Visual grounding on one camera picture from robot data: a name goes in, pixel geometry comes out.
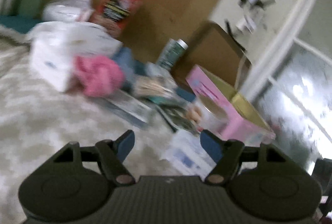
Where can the white instant noodle cup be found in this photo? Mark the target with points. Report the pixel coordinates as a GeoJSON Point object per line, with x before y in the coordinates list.
{"type": "Point", "coordinates": [204, 113]}

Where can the clear plastic bag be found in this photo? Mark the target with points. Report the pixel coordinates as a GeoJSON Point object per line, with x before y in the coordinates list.
{"type": "Point", "coordinates": [68, 10]}

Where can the pile of magazines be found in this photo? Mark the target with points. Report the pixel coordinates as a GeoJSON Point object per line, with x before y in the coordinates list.
{"type": "Point", "coordinates": [155, 88]}

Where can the white cardboard box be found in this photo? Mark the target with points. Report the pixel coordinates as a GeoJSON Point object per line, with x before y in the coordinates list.
{"type": "Point", "coordinates": [54, 45]}

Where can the red snack bag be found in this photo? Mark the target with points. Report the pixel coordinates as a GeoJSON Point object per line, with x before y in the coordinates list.
{"type": "Point", "coordinates": [114, 15]}

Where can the white tissue pack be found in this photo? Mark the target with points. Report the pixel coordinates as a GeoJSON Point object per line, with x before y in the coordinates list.
{"type": "Point", "coordinates": [186, 154]}

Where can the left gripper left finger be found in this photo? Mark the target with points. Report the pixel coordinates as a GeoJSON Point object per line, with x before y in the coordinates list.
{"type": "Point", "coordinates": [111, 157]}

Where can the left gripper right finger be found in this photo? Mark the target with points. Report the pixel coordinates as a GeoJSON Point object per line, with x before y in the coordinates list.
{"type": "Point", "coordinates": [226, 155]}

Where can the pink soft cloth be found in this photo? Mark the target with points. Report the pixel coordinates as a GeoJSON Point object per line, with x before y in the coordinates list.
{"type": "Point", "coordinates": [99, 75]}

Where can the blue cloth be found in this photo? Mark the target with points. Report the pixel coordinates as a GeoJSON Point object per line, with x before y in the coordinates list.
{"type": "Point", "coordinates": [129, 66]}

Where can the pink cardboard box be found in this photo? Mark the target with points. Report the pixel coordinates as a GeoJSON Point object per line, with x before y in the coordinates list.
{"type": "Point", "coordinates": [245, 123]}

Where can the green patterned canister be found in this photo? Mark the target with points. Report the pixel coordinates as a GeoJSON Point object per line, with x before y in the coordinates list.
{"type": "Point", "coordinates": [171, 53]}

